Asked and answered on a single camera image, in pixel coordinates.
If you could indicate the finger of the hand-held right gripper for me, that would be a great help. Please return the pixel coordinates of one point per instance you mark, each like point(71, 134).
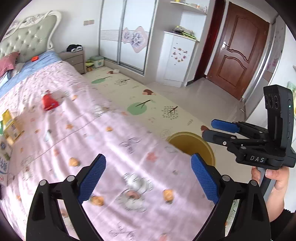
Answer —
point(225, 125)
point(215, 138)

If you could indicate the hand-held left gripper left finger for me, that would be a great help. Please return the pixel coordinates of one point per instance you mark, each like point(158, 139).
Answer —
point(92, 178)

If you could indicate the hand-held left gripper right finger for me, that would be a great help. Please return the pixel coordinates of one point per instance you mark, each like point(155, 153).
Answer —
point(203, 178)

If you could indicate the yellow round bin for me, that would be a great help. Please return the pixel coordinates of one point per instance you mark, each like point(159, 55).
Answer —
point(192, 146)

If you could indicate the large red snack bag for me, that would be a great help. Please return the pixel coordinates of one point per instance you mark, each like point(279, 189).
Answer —
point(49, 103)

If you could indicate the person's right hand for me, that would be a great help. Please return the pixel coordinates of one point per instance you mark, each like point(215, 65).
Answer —
point(279, 180)

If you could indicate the pink printed blanket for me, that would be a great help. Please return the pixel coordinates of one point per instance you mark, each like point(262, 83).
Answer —
point(111, 139)

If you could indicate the brown wooden door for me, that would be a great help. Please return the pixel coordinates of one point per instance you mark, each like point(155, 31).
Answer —
point(238, 46)

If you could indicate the white cabinet with stickers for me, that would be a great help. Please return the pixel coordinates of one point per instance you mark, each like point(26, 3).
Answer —
point(175, 60)

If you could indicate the blue and white packet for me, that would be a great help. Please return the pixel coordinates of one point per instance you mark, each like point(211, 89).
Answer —
point(4, 160)

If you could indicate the cream tree-print play mat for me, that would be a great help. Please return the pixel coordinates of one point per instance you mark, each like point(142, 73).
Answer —
point(129, 92)

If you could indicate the yellow carton box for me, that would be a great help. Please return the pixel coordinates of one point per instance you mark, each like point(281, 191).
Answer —
point(12, 126)

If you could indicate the stack of clothes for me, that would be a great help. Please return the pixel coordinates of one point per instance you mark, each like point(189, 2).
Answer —
point(183, 32)

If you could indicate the green storage box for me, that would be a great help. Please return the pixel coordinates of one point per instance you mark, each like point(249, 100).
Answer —
point(97, 61)

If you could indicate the grey nightstand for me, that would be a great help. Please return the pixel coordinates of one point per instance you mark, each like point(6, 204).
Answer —
point(74, 60)

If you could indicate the white corner shelf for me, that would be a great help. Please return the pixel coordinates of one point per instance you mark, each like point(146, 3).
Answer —
point(189, 7)

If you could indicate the blue bed sheet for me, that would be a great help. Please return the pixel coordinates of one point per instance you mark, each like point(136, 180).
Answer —
point(39, 66)

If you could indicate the black clothing pile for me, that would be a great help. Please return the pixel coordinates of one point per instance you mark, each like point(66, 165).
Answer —
point(74, 48)

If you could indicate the small orange object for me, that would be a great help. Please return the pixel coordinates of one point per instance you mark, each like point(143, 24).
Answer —
point(35, 58)

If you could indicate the white floral sliding wardrobe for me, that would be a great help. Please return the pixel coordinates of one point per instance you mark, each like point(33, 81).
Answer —
point(129, 30)

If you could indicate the pink pillow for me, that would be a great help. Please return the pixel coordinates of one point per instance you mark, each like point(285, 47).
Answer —
point(8, 62)

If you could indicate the green tufted headboard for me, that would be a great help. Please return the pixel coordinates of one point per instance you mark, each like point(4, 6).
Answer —
point(30, 34)

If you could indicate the wall switch plate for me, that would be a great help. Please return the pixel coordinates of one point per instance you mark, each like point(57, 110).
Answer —
point(89, 22)

